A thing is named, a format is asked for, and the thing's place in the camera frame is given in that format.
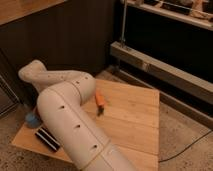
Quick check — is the light blue cup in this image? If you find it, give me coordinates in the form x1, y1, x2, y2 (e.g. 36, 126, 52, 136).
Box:
25, 112, 41, 129

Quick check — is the black floor cable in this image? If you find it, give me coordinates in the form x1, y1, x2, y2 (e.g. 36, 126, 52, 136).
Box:
157, 129, 213, 164

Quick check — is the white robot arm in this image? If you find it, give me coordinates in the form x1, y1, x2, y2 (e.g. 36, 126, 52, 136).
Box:
18, 60, 137, 171

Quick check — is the black white striped block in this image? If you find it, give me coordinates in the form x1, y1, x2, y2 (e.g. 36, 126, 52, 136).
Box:
35, 127, 60, 152

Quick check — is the orange toy carrot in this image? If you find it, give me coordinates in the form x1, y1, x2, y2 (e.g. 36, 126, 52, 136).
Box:
95, 91, 105, 115

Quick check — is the metal shelf rack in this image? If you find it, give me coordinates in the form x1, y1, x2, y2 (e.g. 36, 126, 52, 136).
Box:
110, 0, 213, 129

